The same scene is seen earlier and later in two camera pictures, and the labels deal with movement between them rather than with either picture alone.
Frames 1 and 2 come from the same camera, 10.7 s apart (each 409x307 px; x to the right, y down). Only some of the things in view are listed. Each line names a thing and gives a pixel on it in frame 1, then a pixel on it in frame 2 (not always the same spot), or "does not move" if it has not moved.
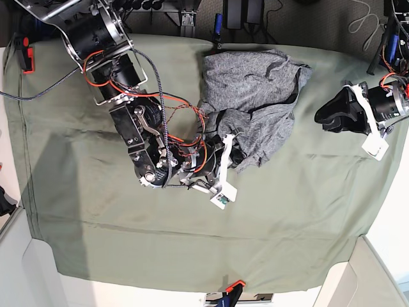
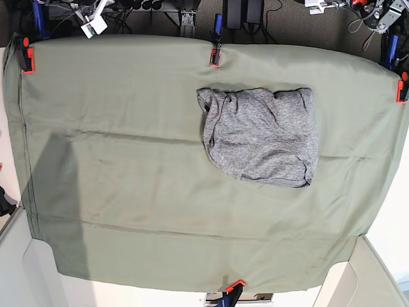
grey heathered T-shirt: x=250 y=96 to x=255 y=133
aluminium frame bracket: x=188 y=28 does not move
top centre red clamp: x=218 y=45 does not move
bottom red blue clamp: x=231 y=296 does not move
